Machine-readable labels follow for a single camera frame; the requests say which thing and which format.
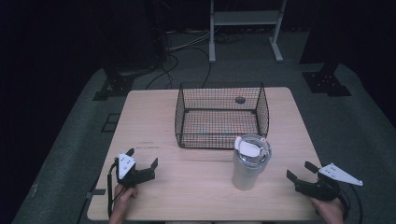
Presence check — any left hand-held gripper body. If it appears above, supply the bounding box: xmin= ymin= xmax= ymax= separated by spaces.
xmin=115 ymin=152 xmax=156 ymax=189

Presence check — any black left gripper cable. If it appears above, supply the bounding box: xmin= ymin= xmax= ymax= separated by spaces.
xmin=106 ymin=158 xmax=125 ymax=219

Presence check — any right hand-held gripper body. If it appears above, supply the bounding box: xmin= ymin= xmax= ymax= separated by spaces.
xmin=293 ymin=162 xmax=364 ymax=202

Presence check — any black metal stand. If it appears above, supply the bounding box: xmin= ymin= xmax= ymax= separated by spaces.
xmin=298 ymin=0 xmax=353 ymax=98
xmin=92 ymin=52 xmax=148 ymax=102

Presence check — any black wire basket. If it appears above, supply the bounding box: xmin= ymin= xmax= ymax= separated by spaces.
xmin=174 ymin=81 xmax=271 ymax=150

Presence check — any white floor cable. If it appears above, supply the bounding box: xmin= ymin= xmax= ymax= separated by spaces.
xmin=167 ymin=29 xmax=213 ymax=52

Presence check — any person's left hand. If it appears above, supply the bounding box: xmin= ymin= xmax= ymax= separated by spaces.
xmin=113 ymin=183 xmax=140 ymax=218

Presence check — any black floor cable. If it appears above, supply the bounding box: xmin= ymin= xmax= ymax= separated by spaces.
xmin=145 ymin=46 xmax=213 ymax=91

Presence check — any white tumbler with clear lid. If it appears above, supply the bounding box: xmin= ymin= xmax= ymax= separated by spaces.
xmin=231 ymin=133 xmax=273 ymax=191

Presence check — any white metal table frame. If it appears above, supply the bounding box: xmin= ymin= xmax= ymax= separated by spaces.
xmin=208 ymin=0 xmax=288 ymax=64

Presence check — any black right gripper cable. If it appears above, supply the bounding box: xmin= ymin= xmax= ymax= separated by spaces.
xmin=338 ymin=184 xmax=364 ymax=224

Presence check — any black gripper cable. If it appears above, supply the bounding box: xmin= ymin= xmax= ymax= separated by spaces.
xmin=106 ymin=158 xmax=125 ymax=219
xmin=338 ymin=184 xmax=364 ymax=224

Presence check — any person's right hand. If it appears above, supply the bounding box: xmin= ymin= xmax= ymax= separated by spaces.
xmin=309 ymin=196 xmax=346 ymax=224

